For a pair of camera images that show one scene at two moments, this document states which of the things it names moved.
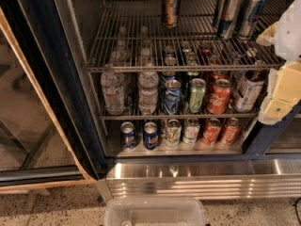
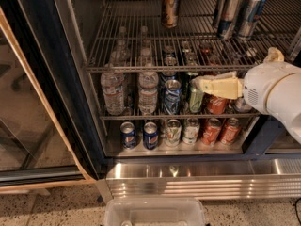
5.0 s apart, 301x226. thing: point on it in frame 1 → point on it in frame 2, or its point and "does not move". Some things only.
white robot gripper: (291, 32) → (258, 85)
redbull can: (254, 6) does not move
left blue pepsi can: (128, 135) does not move
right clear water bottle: (148, 86) does not move
